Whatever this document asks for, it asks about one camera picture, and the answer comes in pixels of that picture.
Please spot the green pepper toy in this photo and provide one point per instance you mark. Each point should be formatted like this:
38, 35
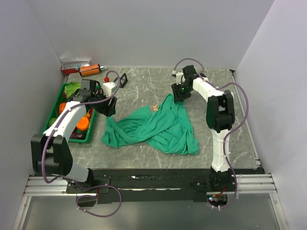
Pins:
51, 121

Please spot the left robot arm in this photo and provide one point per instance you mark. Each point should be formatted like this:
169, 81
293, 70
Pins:
50, 151

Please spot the green plastic tray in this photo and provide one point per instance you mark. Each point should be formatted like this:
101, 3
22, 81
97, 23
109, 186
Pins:
54, 113

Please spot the black wire stand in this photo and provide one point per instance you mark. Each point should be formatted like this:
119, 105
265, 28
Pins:
123, 80

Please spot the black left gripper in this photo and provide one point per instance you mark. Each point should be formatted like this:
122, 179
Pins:
112, 110

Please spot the green garment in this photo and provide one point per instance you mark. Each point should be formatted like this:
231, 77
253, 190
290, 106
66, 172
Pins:
168, 129

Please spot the green lettuce toy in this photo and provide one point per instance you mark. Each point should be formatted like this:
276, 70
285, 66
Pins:
70, 89

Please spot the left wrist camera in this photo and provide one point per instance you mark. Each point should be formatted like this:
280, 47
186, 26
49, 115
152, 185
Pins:
108, 88

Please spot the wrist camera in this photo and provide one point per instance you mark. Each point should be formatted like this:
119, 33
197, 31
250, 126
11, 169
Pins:
180, 78
108, 88

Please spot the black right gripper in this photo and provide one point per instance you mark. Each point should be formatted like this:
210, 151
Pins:
178, 96

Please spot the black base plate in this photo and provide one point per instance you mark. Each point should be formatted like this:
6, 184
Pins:
144, 185

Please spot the purple eggplant toy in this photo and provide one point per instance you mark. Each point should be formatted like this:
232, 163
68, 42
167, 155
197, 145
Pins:
78, 136

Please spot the yellow pepper toy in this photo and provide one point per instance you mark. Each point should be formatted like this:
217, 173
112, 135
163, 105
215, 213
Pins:
89, 113

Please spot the orange carrot toy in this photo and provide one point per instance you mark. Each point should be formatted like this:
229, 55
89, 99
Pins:
83, 124

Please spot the red white box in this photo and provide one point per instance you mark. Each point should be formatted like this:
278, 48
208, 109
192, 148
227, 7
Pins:
73, 67

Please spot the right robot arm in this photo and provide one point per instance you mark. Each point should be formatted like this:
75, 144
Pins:
220, 117

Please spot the orange cylindrical tool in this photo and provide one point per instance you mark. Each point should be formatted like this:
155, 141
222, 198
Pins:
90, 70

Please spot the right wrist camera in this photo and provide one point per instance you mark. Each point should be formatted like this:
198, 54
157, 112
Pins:
180, 78

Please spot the orange pepper toy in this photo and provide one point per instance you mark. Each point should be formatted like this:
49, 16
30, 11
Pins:
61, 107

